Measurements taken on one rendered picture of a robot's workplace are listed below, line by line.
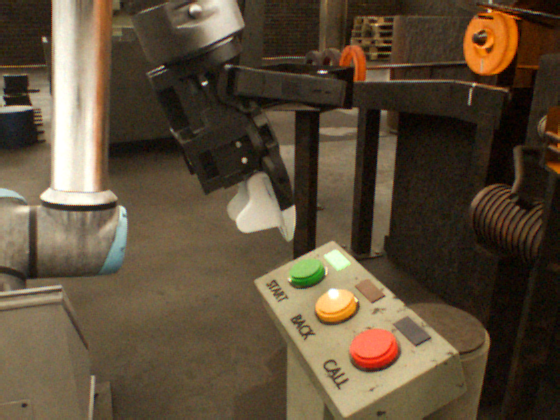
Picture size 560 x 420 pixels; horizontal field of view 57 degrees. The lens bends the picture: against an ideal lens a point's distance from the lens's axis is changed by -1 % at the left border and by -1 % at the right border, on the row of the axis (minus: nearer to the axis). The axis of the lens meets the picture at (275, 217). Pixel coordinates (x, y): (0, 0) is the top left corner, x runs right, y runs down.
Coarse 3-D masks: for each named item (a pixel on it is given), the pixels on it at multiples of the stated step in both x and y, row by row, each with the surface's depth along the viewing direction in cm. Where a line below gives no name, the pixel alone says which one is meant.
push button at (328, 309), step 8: (328, 296) 52; (336, 296) 51; (344, 296) 51; (352, 296) 51; (320, 304) 51; (328, 304) 51; (336, 304) 50; (344, 304) 50; (352, 304) 50; (320, 312) 50; (328, 312) 50; (336, 312) 49; (344, 312) 49; (352, 312) 50; (328, 320) 50; (336, 320) 49
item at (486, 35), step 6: (480, 30) 124; (486, 30) 123; (474, 36) 124; (480, 36) 123; (486, 36) 123; (492, 36) 123; (474, 42) 124; (480, 42) 124; (486, 42) 123; (492, 42) 124
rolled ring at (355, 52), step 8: (344, 48) 195; (352, 48) 188; (360, 48) 188; (344, 56) 196; (352, 56) 189; (360, 56) 186; (344, 64) 199; (360, 64) 186; (360, 72) 186; (360, 80) 188
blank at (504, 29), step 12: (480, 24) 126; (492, 24) 122; (504, 24) 119; (468, 36) 130; (504, 36) 119; (516, 36) 119; (468, 48) 131; (480, 48) 129; (492, 48) 123; (504, 48) 119; (468, 60) 131; (480, 60) 127; (492, 60) 123; (504, 60) 121; (480, 72) 128; (492, 72) 125
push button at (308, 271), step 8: (296, 264) 58; (304, 264) 58; (312, 264) 57; (320, 264) 57; (296, 272) 57; (304, 272) 57; (312, 272) 56; (320, 272) 56; (296, 280) 56; (304, 280) 56; (312, 280) 56
